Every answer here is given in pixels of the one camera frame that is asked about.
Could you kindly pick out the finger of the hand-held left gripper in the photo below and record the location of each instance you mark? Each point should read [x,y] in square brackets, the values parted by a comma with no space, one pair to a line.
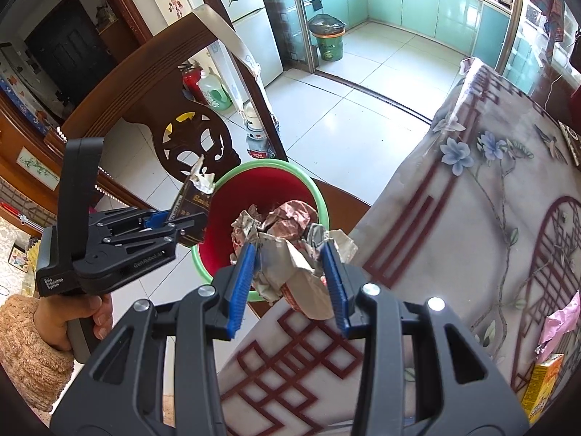
[181,227]
[152,220]

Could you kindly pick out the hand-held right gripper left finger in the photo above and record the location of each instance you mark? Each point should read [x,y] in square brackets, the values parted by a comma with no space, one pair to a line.
[240,290]

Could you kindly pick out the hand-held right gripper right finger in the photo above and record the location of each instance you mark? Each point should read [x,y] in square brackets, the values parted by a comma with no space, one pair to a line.
[333,286]

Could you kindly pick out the dark brown snack wrapper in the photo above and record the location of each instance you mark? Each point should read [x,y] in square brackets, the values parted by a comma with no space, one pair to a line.
[193,204]

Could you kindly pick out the red bin with green rim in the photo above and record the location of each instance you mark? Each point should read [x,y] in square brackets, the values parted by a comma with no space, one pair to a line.
[227,218]

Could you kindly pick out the printed paper wrapper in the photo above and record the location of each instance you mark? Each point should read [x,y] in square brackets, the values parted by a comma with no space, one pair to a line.
[290,259]

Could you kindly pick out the person's left hand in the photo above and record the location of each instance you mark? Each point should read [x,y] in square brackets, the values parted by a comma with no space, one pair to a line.
[102,313]

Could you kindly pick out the white plastic bottle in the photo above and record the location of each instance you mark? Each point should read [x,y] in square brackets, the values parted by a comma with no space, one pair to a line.
[256,136]

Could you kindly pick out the carved dark wooden chair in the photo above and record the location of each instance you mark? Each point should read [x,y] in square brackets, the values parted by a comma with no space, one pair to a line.
[136,86]

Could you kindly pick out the green liquid plastic bottle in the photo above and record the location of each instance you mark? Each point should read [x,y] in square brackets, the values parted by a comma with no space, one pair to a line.
[215,93]

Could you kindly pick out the red fire extinguisher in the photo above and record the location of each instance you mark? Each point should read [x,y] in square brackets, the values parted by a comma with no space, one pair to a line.
[190,84]

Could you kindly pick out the floral printed tablecloth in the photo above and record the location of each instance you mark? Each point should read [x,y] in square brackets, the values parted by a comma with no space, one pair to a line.
[476,236]

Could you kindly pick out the dark wooden cabinet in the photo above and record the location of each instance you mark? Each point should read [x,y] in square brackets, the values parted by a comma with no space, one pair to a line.
[127,9]

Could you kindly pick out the white refrigerator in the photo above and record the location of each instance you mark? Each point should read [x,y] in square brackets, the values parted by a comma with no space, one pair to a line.
[254,36]

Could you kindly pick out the pink plastic wrapper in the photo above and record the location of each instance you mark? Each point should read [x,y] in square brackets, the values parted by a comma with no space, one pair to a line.
[560,327]

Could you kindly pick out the yellow cardboard box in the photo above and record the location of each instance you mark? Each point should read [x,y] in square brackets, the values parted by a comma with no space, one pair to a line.
[542,386]

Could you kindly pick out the green kitchen waste bin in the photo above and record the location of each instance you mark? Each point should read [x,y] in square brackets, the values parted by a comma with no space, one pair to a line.
[329,45]

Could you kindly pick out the teal kitchen cabinets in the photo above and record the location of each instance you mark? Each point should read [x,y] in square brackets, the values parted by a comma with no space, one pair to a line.
[408,4]

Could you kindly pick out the hanging printed cloth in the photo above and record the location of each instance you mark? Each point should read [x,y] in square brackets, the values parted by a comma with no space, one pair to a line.
[547,4]

